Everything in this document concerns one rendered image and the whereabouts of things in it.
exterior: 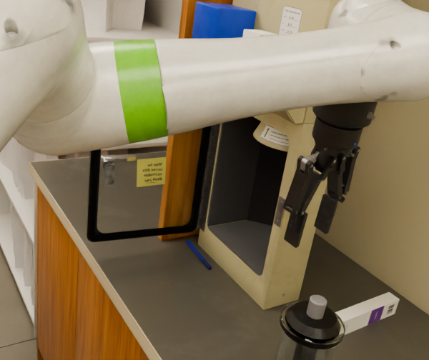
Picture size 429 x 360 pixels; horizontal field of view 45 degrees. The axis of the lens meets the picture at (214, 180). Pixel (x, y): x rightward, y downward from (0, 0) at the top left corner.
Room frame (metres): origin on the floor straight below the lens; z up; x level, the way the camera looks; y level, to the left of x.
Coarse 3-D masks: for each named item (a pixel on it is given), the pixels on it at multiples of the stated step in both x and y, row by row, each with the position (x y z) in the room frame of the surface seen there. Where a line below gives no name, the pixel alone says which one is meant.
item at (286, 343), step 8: (288, 304) 0.75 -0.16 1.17; (288, 328) 0.68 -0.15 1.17; (344, 328) 0.71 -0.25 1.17; (280, 336) 0.72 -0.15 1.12; (288, 336) 0.68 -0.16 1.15; (296, 336) 0.67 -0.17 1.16; (304, 336) 0.67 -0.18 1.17; (336, 336) 0.68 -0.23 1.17; (280, 344) 0.71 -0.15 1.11; (288, 344) 0.69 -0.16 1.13; (296, 344) 0.68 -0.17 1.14; (280, 352) 0.70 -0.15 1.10; (288, 352) 0.68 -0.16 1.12; (296, 352) 0.68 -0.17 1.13; (304, 352) 0.67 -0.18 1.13; (312, 352) 0.67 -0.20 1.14; (320, 352) 0.67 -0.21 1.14; (328, 352) 0.68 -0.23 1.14
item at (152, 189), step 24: (144, 144) 1.19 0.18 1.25; (168, 144) 1.22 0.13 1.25; (192, 144) 1.25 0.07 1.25; (120, 168) 1.16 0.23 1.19; (144, 168) 1.19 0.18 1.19; (168, 168) 1.22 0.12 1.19; (192, 168) 1.25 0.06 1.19; (120, 192) 1.17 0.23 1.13; (144, 192) 1.20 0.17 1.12; (168, 192) 1.23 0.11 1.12; (192, 192) 1.26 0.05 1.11; (120, 216) 1.17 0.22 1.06; (144, 216) 1.20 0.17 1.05; (168, 216) 1.23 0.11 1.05
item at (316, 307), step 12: (312, 300) 0.71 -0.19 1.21; (324, 300) 0.71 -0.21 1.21; (288, 312) 0.72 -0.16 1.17; (300, 312) 0.71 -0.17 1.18; (312, 312) 0.70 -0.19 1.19; (324, 312) 0.72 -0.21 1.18; (300, 324) 0.68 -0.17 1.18; (312, 324) 0.69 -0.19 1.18; (324, 324) 0.69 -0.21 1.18; (336, 324) 0.70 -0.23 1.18; (312, 336) 0.67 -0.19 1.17; (324, 336) 0.67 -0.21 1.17
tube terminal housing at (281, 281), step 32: (256, 0) 1.22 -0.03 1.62; (288, 0) 1.13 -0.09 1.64; (320, 0) 1.05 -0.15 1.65; (288, 128) 1.06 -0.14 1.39; (288, 160) 1.05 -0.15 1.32; (320, 192) 1.09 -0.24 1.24; (224, 256) 1.18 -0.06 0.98; (288, 256) 1.05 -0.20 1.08; (256, 288) 1.06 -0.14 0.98; (288, 288) 1.07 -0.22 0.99
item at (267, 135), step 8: (264, 128) 1.17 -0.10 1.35; (272, 128) 1.15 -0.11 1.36; (256, 136) 1.17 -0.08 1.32; (264, 136) 1.15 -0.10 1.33; (272, 136) 1.14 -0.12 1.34; (280, 136) 1.13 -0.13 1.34; (264, 144) 1.14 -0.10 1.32; (272, 144) 1.13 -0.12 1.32; (280, 144) 1.12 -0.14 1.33; (288, 144) 1.12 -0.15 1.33
